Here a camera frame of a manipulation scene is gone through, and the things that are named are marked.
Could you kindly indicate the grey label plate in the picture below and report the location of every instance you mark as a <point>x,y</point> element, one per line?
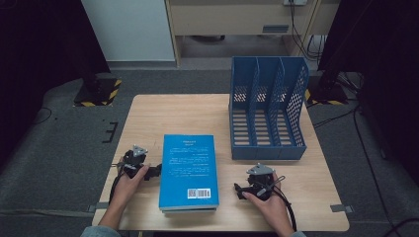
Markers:
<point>275,29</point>

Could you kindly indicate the person's left hand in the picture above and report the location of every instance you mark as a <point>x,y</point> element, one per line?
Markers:
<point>126,189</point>

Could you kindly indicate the beige desk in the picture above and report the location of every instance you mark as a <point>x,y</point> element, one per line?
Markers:
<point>227,18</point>

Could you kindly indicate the dark curtain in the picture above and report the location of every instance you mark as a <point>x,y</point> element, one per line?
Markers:
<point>382,49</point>
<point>42,49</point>

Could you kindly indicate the white cabinet panel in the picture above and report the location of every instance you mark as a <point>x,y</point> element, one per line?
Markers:
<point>131,29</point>

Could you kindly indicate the black book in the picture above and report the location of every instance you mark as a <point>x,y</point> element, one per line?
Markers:
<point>189,212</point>

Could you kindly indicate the grey tape strip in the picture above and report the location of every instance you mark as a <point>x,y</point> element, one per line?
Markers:
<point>99,207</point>
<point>341,208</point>

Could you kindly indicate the blue file rack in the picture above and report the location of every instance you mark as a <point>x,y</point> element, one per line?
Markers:
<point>240,153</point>

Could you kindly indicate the person's right hand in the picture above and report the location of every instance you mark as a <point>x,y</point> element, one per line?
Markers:
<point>273,210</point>

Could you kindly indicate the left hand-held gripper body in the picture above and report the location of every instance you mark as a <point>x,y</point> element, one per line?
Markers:
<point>133,161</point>

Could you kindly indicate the thick light blue book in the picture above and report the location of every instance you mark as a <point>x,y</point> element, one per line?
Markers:
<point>189,168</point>

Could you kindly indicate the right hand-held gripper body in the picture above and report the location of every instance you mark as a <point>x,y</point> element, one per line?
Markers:
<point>263,182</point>

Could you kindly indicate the black striped stand base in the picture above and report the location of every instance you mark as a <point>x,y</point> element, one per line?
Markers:
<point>99,92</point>
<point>326,94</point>

